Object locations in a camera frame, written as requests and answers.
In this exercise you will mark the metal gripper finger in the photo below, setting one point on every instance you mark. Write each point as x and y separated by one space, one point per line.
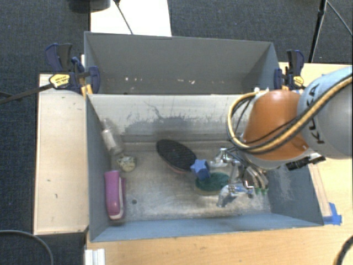
222 159
230 193

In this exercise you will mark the black cylinder on white bracket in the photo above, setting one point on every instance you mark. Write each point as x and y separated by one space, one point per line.
302 161

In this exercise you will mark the blue star block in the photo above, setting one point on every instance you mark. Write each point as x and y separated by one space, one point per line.
200 170

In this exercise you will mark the purple stapler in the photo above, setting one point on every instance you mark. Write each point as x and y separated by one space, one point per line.
113 195

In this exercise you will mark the grey metal bin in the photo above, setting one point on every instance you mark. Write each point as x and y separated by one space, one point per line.
165 197

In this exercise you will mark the black oval brush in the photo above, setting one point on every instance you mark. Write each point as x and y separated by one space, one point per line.
175 154

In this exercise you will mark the round green sponge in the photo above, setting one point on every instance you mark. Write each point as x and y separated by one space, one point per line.
213 184

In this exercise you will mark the pale wood board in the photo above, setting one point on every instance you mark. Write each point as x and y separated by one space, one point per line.
60 153

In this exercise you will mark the speckled pale ball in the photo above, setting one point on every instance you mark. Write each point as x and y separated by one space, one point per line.
127 164

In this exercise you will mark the clear glass bottle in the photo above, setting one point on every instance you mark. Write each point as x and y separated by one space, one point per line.
111 138

